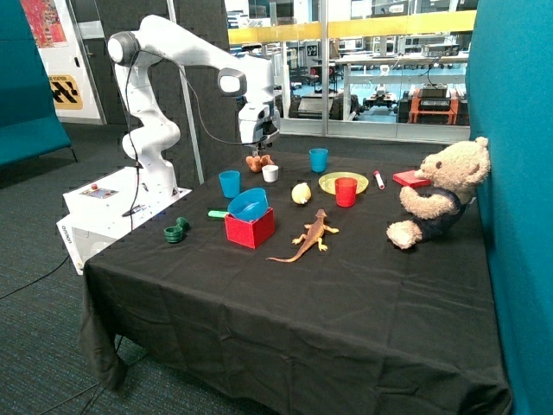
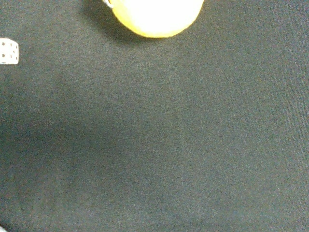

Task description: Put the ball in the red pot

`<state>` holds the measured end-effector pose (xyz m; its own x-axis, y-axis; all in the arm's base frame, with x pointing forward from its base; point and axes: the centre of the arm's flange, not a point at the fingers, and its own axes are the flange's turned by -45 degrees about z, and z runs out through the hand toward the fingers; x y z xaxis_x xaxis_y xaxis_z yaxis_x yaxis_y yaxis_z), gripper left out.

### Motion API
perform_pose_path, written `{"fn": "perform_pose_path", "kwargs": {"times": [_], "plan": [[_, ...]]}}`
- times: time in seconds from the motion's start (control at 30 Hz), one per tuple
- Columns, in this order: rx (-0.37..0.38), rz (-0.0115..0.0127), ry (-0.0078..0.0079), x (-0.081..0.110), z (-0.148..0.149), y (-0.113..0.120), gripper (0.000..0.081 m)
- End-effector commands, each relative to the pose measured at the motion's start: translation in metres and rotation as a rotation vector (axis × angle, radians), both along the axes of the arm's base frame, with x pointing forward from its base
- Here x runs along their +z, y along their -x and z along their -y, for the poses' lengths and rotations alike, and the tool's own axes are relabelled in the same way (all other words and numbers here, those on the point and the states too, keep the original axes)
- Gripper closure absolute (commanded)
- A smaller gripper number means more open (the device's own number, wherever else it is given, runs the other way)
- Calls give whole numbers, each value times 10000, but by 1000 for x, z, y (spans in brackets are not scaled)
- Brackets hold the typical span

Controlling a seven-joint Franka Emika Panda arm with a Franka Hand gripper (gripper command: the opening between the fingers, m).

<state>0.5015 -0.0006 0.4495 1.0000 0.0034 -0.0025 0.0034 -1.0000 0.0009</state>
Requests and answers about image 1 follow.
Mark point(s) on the black tablecloth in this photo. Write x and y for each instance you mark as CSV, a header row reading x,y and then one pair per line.
x,y
362,328

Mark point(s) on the green threaded lid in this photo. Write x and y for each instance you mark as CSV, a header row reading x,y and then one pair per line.
x,y
182,223

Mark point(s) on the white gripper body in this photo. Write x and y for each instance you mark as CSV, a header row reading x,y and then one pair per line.
x,y
259,123

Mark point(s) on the white small cup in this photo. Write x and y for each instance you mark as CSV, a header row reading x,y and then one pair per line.
x,y
270,173

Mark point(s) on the red plastic cup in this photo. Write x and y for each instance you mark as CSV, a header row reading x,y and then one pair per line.
x,y
345,191

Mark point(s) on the orange toy lizard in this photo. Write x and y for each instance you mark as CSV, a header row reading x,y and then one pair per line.
x,y
313,236

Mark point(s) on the yellow black sign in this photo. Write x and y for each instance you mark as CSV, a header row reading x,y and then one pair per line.
x,y
65,92

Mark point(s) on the green threaded pot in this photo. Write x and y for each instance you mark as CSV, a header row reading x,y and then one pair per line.
x,y
173,234

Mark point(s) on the beige teddy bear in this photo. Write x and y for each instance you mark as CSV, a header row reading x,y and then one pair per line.
x,y
455,173

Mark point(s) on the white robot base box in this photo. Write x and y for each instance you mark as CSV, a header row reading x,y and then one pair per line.
x,y
105,210

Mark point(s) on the blue plastic bowl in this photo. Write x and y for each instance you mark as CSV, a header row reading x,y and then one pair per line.
x,y
249,205

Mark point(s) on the yellow ball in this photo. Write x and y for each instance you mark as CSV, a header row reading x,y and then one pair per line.
x,y
301,193

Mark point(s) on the red square pot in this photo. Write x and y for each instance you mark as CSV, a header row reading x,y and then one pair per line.
x,y
251,233

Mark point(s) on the red flat block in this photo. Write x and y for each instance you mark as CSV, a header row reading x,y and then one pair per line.
x,y
408,178

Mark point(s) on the green highlighter marker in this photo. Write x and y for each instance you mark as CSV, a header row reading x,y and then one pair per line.
x,y
217,214

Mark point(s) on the yellow plastic plate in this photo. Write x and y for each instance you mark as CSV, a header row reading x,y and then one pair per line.
x,y
326,182

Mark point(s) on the blue cup far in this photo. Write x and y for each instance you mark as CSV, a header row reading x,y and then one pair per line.
x,y
318,159

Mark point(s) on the teal sofa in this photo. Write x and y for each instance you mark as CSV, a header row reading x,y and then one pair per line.
x,y
29,124

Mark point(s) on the red wall poster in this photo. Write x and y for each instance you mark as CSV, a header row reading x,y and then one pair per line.
x,y
45,24

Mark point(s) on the teal partition wall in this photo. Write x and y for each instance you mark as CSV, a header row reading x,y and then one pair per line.
x,y
509,86

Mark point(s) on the blue cup near left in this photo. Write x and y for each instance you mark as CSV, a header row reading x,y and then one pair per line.
x,y
230,182

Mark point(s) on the red white marker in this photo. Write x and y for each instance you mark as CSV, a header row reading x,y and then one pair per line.
x,y
379,179

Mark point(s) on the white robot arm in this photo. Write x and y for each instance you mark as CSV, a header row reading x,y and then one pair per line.
x,y
133,52

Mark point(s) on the blue cup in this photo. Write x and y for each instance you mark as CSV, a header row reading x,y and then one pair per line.
x,y
318,159
230,182

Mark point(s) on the brown plush toy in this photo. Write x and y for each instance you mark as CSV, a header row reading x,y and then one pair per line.
x,y
256,163

